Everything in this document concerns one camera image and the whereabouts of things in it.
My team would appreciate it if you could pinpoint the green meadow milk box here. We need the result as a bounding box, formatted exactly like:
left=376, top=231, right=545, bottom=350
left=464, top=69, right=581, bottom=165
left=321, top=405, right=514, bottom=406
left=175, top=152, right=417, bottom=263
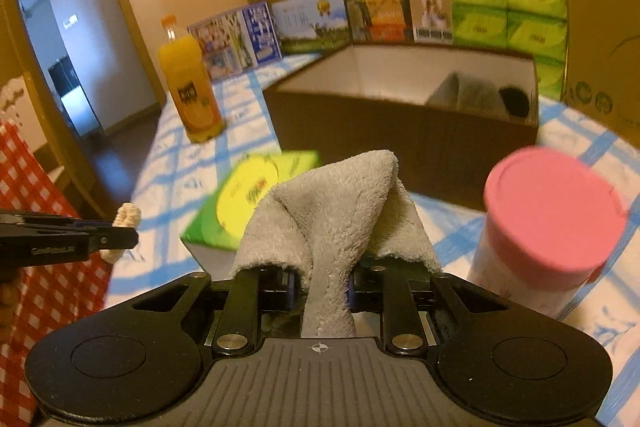
left=270, top=0, right=353, bottom=56

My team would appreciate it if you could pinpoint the yellow-green tissue packet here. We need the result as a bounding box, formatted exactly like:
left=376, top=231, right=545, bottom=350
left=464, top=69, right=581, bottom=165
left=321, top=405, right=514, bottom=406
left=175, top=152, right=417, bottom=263
left=180, top=149, right=323, bottom=275

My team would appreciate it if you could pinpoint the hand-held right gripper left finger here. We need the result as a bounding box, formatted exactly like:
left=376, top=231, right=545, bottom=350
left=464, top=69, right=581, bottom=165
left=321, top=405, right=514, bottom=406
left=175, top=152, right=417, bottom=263
left=131, top=268, right=297, bottom=356

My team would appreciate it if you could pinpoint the orange snack box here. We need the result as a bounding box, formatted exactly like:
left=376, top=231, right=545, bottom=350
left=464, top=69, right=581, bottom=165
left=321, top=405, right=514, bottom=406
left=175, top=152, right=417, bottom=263
left=344, top=0, right=413, bottom=30

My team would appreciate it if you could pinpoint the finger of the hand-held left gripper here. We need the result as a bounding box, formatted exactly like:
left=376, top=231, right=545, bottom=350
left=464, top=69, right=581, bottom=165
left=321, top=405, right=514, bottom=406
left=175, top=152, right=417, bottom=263
left=75, top=227, right=140, bottom=254
left=0, top=209, right=117, bottom=233

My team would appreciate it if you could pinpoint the pink lid cartoon cup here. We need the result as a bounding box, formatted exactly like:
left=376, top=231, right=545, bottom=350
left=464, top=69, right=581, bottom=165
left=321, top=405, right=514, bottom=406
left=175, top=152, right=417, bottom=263
left=465, top=146, right=628, bottom=322

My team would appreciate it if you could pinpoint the red snack box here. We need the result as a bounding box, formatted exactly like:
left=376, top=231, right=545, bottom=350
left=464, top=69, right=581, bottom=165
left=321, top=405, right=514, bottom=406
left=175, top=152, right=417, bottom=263
left=367, top=23, right=415, bottom=44

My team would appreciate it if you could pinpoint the blue checked bedsheet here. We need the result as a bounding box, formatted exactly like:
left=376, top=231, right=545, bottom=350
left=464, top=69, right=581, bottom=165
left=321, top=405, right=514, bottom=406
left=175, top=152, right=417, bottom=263
left=102, top=49, right=640, bottom=415

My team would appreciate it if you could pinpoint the stack of green tissue packs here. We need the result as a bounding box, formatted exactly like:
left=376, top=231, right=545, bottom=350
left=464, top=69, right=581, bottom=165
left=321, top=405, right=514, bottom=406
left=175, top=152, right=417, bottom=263
left=449, top=0, right=568, bottom=100

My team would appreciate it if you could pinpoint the large printed cardboard box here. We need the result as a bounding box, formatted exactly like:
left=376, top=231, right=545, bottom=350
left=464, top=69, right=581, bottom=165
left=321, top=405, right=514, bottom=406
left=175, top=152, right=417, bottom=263
left=552, top=0, right=640, bottom=132

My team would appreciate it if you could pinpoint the white picture box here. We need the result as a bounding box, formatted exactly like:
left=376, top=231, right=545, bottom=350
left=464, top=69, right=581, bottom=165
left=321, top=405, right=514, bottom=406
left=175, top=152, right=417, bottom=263
left=409, top=0, right=455, bottom=45

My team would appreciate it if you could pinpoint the white lace cloth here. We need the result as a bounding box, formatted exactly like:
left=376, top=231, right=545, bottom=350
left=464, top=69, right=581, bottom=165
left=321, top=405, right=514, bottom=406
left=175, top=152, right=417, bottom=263
left=0, top=77, right=27, bottom=122

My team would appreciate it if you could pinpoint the red checked cloth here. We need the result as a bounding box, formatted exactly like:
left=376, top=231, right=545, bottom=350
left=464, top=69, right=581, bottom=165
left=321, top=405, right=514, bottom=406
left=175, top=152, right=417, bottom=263
left=0, top=117, right=113, bottom=427

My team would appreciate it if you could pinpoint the beige rope ring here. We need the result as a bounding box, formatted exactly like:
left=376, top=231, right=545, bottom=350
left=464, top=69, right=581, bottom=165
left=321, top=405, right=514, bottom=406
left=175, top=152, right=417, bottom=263
left=100, top=203, right=142, bottom=264

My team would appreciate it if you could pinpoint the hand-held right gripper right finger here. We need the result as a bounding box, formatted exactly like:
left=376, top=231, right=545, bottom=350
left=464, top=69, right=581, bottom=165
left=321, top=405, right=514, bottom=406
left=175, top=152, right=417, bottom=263
left=349, top=264, right=506, bottom=356

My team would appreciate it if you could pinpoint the orange juice bottle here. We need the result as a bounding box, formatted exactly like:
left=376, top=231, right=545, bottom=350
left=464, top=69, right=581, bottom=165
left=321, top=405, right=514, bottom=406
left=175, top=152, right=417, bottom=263
left=158, top=14, right=224, bottom=145

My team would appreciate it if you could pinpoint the black appliance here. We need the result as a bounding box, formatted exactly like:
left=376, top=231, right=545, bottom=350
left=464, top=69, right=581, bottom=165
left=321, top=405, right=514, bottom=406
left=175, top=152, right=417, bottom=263
left=47, top=55, right=104, bottom=138

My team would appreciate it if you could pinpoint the dark grey towel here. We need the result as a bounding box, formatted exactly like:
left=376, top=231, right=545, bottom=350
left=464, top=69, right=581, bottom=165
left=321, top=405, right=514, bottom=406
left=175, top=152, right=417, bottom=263
left=427, top=72, right=511, bottom=120

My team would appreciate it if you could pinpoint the light grey towel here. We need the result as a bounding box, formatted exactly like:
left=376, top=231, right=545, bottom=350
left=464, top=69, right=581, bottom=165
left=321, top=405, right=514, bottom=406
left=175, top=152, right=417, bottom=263
left=230, top=149, right=443, bottom=339

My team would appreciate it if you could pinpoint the blue milk carton box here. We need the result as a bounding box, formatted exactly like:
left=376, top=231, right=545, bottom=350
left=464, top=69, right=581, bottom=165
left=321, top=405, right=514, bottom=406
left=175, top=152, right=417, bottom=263
left=187, top=3, right=280, bottom=82

